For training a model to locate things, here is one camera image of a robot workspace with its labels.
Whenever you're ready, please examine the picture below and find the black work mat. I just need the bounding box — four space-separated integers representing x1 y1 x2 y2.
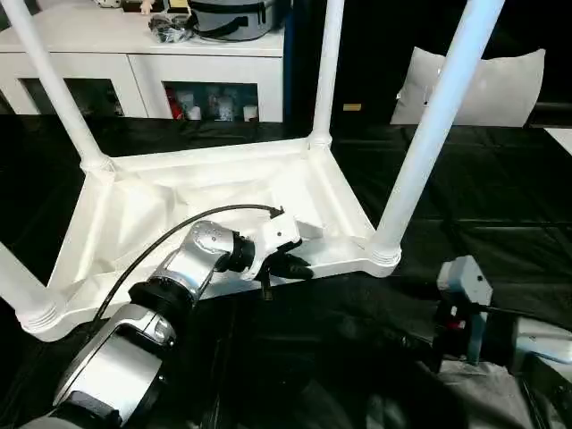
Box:
0 114 572 429

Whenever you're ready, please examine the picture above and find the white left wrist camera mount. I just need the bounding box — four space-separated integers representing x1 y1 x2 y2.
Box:
241 213 303 280

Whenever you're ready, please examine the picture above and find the black cabinet with gold label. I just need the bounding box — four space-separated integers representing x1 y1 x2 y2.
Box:
284 0 467 126

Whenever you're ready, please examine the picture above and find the flat white board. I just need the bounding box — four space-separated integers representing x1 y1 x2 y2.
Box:
545 127 572 155

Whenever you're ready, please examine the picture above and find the white cabinet with glass doors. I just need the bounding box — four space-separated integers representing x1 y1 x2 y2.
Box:
0 0 287 122

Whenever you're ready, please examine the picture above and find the dark clutter pile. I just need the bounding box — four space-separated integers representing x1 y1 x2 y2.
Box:
147 13 194 44

